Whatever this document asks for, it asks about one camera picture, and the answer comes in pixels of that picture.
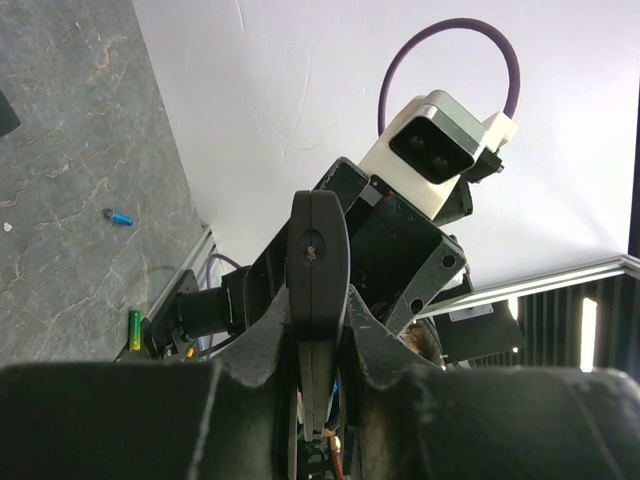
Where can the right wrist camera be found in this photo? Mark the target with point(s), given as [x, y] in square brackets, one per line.
[431, 144]

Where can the green battery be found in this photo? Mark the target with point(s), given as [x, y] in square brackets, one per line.
[135, 330]

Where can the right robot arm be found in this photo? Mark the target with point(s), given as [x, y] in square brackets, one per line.
[215, 310]

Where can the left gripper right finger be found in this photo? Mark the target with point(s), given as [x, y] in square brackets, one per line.
[404, 418]

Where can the person's head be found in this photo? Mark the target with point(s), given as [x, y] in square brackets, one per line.
[422, 339]

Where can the black remote battery cover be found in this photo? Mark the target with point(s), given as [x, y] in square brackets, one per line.
[9, 120]

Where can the blue metallic battery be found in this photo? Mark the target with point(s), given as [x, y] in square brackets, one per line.
[117, 217]

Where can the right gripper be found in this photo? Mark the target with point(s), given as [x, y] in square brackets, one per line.
[317, 282]

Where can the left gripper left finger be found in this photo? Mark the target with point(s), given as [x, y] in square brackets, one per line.
[226, 418]

